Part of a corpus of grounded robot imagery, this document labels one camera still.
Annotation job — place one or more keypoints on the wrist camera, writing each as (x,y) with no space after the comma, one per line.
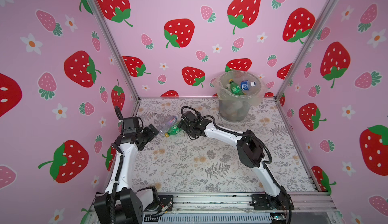
(131,125)
(191,117)

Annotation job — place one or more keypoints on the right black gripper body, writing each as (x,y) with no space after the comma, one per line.
(188,130)

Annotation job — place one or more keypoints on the green bottle yellow cap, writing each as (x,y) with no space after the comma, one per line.
(174,130)

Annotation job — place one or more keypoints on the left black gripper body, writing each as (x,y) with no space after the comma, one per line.
(144,136)

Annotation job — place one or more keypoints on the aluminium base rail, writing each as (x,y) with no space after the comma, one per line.
(240,208)

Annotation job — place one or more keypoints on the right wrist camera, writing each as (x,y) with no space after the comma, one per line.
(191,117)

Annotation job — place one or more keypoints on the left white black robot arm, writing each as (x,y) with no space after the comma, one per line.
(120,204)

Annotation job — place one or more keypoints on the clear bottle blue label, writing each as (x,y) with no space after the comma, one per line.
(247,85)

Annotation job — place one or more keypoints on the clear bottle white cap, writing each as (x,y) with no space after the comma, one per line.
(165,126)

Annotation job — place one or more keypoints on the translucent grey waste bin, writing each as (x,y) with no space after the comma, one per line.
(235,108)

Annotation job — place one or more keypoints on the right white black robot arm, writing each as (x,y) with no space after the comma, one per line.
(252,153)

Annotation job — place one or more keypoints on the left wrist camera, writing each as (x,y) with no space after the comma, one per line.
(131,125)

